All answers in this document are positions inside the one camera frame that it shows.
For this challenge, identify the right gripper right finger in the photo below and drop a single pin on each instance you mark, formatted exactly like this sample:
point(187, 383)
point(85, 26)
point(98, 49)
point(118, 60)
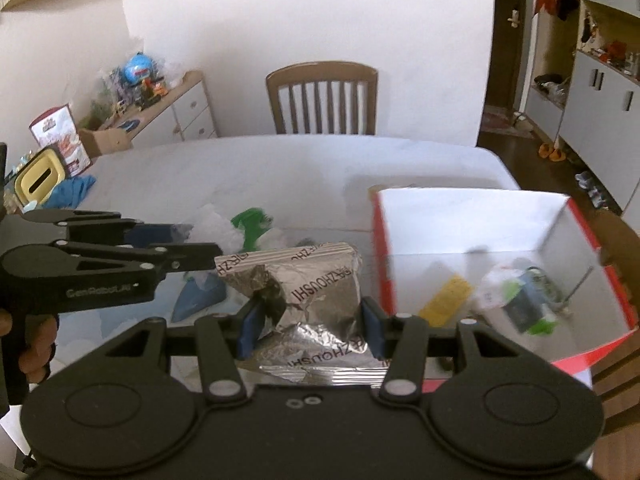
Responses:
point(402, 341)

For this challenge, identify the far wooden chair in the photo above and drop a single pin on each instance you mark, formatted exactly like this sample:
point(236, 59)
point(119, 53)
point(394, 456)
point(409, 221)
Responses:
point(325, 97)

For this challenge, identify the dark entrance door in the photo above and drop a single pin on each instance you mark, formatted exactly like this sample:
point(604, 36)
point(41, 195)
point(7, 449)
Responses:
point(506, 54)

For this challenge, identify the red white snack box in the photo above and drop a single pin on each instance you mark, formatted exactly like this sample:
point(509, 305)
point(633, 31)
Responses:
point(56, 127)

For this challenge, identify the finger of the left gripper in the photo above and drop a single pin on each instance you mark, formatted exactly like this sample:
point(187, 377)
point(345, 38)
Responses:
point(116, 232)
point(163, 259)

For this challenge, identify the white side cabinet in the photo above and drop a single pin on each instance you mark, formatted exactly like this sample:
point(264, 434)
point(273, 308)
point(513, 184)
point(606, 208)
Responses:
point(184, 114)

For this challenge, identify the white green plastic bag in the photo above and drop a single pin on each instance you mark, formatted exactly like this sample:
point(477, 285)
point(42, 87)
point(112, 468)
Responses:
point(511, 307)

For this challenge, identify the orange slippers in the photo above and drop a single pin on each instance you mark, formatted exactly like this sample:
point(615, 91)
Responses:
point(550, 152)

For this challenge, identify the white plush tooth toy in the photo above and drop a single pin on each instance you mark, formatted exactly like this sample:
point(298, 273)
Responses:
point(207, 226)

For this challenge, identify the blue painted table mat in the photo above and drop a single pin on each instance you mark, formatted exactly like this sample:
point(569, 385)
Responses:
point(200, 291)

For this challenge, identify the yellow tissue box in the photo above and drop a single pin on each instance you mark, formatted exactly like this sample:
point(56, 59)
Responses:
point(37, 179)

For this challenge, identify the wooden chair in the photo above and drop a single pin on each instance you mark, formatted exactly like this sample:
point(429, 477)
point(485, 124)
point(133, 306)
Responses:
point(325, 97)
point(616, 376)

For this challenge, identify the yellow small box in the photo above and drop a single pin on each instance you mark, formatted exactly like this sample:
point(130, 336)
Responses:
point(442, 307)

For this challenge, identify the left gloved hand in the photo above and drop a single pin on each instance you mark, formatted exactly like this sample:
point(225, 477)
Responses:
point(39, 340)

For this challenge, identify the blue toy helmet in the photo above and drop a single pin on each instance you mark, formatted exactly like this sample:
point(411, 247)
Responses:
point(138, 68)

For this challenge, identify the blue cloth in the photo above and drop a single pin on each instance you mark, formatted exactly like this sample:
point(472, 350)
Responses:
point(69, 193)

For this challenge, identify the white wall cabinets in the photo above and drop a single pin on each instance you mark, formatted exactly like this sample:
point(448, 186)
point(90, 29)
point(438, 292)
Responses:
point(583, 92)

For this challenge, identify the red cardboard box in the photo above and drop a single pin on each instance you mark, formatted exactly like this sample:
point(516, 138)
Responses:
point(525, 262)

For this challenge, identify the red door mat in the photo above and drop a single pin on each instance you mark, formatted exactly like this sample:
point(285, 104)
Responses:
point(499, 120)

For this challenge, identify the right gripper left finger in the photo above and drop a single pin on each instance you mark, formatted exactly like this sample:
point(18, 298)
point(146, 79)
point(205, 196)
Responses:
point(220, 342)

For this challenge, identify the near wooden chair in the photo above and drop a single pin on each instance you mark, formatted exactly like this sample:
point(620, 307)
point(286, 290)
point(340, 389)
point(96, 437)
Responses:
point(616, 376)

